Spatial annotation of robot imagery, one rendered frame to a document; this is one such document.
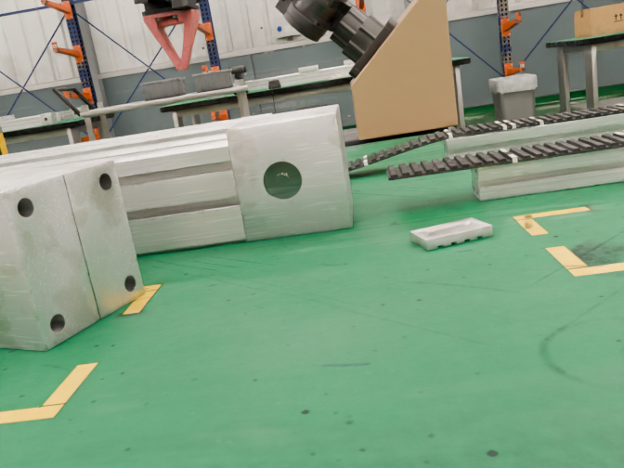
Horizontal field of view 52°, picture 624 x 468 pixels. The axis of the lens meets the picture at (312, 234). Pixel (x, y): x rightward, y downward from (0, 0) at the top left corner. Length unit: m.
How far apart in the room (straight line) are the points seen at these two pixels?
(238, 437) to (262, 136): 0.31
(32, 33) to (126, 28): 1.20
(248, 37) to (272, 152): 7.84
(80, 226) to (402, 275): 0.20
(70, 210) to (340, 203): 0.22
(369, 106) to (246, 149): 0.58
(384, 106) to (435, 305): 0.76
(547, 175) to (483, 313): 0.26
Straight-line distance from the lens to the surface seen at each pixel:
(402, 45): 1.09
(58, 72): 9.03
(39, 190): 0.40
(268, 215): 0.53
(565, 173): 0.59
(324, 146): 0.52
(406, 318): 0.34
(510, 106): 5.64
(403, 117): 1.10
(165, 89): 3.74
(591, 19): 5.90
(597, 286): 0.37
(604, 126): 0.79
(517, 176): 0.58
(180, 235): 0.55
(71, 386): 0.35
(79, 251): 0.42
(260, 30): 8.30
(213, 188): 0.54
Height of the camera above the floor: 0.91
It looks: 15 degrees down
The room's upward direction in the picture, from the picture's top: 9 degrees counter-clockwise
